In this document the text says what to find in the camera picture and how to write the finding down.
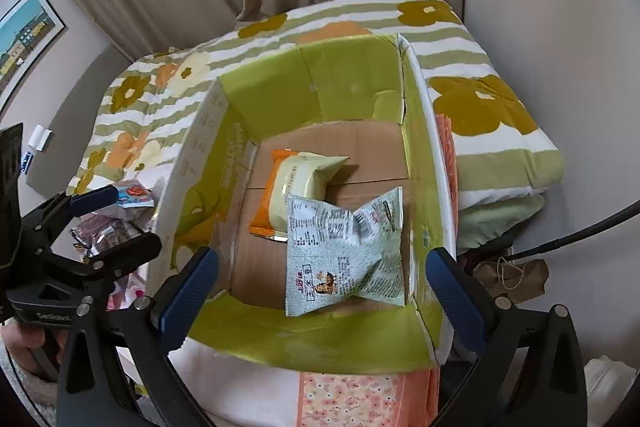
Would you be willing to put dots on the grey headboard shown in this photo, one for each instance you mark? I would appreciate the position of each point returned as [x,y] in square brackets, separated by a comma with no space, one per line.
[72,126]

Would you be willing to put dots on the purple snack bag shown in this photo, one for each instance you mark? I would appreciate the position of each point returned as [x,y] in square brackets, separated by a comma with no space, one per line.
[96,234]

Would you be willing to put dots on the white wall holder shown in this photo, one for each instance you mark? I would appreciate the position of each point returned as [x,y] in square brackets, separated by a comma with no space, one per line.
[39,139]

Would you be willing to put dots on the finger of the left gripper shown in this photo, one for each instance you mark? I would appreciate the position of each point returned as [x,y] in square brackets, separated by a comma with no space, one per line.
[123,258]
[52,217]

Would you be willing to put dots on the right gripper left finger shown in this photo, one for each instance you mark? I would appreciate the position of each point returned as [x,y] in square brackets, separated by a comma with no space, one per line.
[92,386]

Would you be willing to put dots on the cream orange snack bag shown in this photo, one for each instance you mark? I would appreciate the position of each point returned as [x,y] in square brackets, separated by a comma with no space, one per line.
[293,173]

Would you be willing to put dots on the grey green snack bag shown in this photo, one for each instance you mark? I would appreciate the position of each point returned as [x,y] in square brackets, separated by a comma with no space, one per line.
[333,254]

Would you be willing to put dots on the brown paper bag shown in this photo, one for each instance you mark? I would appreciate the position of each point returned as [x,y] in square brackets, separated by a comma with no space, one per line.
[519,283]

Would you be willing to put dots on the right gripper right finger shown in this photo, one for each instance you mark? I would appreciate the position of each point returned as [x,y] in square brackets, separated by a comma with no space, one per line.
[528,368]

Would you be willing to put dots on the green cardboard box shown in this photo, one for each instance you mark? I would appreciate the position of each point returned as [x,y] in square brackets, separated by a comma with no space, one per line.
[361,97]

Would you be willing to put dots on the framed houses picture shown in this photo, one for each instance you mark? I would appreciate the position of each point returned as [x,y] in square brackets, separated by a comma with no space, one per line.
[27,30]

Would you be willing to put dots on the floral striped blanket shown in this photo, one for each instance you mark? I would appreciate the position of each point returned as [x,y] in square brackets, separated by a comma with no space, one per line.
[505,161]

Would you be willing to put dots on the person's left hand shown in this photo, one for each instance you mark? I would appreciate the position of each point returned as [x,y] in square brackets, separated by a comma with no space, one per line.
[21,340]

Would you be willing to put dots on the blue red white snack bag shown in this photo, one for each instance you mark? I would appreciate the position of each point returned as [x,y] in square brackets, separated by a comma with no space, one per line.
[131,194]

